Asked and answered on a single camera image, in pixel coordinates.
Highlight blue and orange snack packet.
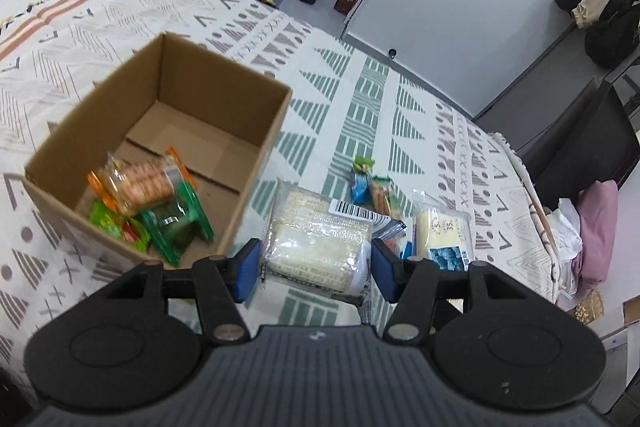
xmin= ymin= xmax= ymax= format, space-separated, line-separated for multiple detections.
xmin=350 ymin=172 xmax=397 ymax=218

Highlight white plastic bag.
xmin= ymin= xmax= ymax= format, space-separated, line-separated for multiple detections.
xmin=545 ymin=199 xmax=583 ymax=268

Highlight black chair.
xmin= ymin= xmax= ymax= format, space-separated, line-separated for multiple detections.
xmin=515 ymin=79 xmax=633 ymax=208

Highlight clear white rice cracker packet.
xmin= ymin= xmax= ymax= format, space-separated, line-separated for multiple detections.
xmin=261 ymin=179 xmax=393 ymax=305

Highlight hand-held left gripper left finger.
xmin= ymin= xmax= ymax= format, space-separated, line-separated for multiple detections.
xmin=102 ymin=238 xmax=263 ymax=344

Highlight orange rice cracker packet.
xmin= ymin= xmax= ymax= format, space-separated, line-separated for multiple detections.
xmin=87 ymin=147 xmax=196 ymax=215

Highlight pink pillow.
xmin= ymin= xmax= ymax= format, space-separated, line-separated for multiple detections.
xmin=572 ymin=180 xmax=619 ymax=280

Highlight white cracker packet blue label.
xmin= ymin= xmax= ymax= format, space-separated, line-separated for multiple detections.
xmin=412 ymin=189 xmax=475 ymax=272

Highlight dark green snack packet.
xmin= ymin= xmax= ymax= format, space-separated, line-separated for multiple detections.
xmin=140 ymin=182 xmax=216 ymax=268

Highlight brown cardboard box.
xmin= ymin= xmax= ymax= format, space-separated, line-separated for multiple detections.
xmin=22 ymin=32 xmax=293 ymax=270

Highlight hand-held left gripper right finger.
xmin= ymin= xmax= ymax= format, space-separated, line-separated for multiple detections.
xmin=371 ymin=238 xmax=538 ymax=342

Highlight white stool frame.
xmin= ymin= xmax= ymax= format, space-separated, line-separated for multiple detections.
xmin=602 ymin=292 xmax=640 ymax=348

